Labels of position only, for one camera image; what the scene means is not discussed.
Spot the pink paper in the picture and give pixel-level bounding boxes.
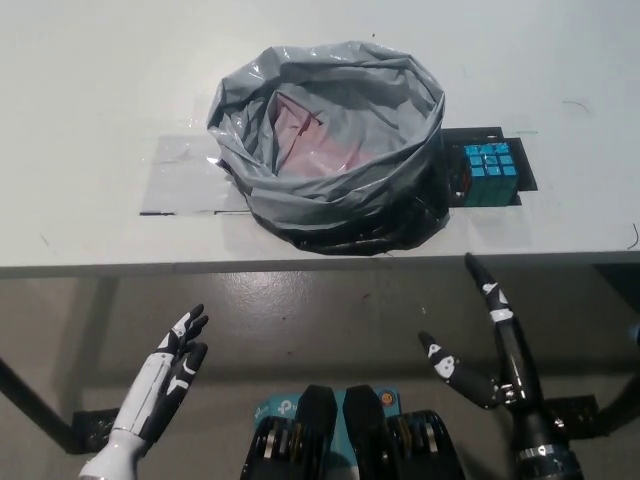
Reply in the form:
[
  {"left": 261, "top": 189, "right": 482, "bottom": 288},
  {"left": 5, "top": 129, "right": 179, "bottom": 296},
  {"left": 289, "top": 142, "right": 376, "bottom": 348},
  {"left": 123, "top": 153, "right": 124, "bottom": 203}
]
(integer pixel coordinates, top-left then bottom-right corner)
[{"left": 272, "top": 92, "right": 381, "bottom": 174}]

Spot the grey plastic bag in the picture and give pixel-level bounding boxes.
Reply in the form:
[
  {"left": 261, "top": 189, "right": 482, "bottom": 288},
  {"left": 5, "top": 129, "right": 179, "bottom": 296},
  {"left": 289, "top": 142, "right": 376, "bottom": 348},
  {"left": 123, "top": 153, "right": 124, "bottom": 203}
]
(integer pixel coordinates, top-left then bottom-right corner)
[{"left": 205, "top": 43, "right": 451, "bottom": 257}]

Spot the black table leg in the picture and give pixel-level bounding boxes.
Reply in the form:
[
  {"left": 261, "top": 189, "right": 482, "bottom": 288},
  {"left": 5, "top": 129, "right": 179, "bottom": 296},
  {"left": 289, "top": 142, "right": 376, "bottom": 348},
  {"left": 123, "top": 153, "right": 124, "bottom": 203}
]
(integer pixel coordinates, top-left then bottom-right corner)
[
  {"left": 594, "top": 368, "right": 640, "bottom": 436},
  {"left": 0, "top": 353, "right": 76, "bottom": 454}
]

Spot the black and teal robot torso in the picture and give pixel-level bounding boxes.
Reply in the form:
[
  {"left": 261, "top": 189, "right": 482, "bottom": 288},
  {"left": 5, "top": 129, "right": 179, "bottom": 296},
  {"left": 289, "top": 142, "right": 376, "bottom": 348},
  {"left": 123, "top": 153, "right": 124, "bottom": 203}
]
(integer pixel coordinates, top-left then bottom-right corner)
[{"left": 239, "top": 383, "right": 469, "bottom": 480}]

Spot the clear plastic tape sheet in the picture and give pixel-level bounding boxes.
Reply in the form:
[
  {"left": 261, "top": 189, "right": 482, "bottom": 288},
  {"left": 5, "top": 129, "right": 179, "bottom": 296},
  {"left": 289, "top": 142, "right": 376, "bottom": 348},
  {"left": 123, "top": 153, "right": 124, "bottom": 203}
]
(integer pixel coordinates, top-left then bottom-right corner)
[{"left": 137, "top": 133, "right": 261, "bottom": 217}]

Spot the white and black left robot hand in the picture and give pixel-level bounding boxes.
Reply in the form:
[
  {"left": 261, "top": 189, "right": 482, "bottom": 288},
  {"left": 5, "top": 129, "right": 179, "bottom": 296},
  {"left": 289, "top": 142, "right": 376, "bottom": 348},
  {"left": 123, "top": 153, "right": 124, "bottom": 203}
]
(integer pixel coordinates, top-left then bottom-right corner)
[{"left": 78, "top": 303, "right": 209, "bottom": 480}]

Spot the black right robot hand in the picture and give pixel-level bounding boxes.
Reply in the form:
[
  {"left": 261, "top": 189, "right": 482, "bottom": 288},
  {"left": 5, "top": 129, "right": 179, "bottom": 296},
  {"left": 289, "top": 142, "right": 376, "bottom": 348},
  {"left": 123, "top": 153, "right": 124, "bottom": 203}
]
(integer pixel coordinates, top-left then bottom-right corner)
[{"left": 418, "top": 252, "right": 569, "bottom": 464}]

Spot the black floor tape patch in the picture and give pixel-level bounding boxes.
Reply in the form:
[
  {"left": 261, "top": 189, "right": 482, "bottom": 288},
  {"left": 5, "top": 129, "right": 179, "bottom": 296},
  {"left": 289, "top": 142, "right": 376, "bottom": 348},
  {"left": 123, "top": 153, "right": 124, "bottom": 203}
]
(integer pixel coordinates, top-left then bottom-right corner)
[
  {"left": 542, "top": 394, "right": 600, "bottom": 444},
  {"left": 72, "top": 408, "right": 121, "bottom": 454}
]

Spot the rubik's cube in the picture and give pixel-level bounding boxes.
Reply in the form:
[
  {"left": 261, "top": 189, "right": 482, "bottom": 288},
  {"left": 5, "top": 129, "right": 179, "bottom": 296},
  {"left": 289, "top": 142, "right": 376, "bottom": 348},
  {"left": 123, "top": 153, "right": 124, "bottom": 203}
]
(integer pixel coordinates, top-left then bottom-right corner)
[{"left": 460, "top": 143, "right": 519, "bottom": 207}]

